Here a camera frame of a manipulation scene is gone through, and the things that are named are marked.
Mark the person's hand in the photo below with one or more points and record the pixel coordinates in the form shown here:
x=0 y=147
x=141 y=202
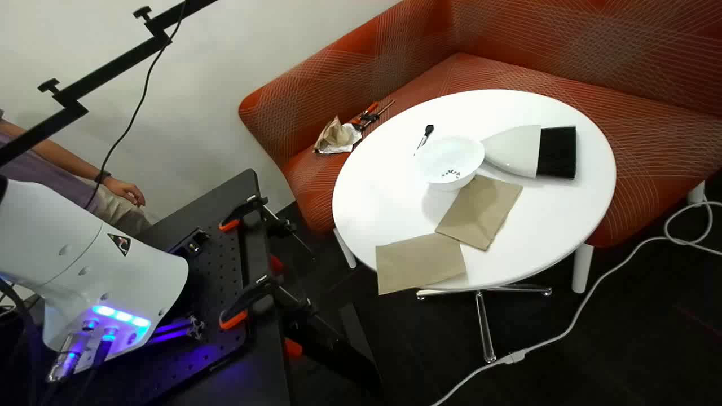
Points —
x=128 y=190

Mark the black and white marker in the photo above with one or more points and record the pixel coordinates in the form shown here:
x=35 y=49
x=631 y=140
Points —
x=426 y=138

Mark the person's forearm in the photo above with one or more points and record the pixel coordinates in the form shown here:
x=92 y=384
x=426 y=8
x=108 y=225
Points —
x=50 y=156

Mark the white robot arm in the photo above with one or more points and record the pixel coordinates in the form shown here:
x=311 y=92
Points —
x=105 y=292

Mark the white bowl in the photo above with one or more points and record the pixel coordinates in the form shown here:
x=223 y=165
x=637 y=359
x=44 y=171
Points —
x=450 y=163

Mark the black perforated mounting board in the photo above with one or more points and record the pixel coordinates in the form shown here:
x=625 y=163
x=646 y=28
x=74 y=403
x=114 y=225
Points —
x=196 y=361

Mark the crumpled beige wrapper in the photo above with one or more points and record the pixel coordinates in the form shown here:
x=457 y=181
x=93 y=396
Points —
x=337 y=138

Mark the black pens on sofa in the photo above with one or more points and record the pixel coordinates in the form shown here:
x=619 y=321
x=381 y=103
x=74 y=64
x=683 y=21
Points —
x=370 y=116

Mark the brown paper napkin lower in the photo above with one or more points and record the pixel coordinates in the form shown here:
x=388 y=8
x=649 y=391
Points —
x=418 y=262

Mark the brown paper napkin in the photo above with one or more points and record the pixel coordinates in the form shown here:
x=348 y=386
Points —
x=418 y=262
x=480 y=213

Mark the brown paper napkin upper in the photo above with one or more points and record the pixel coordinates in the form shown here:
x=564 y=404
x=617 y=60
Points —
x=480 y=213

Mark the round white table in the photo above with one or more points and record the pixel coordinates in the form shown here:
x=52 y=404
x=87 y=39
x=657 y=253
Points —
x=381 y=195

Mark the orange sofa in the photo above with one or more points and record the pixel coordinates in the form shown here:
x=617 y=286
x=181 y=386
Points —
x=649 y=74

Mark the black camera mount rail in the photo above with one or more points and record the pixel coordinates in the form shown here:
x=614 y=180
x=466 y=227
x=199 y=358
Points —
x=71 y=95

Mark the orange handled clamp upper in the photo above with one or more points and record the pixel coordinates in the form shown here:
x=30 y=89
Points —
x=253 y=213

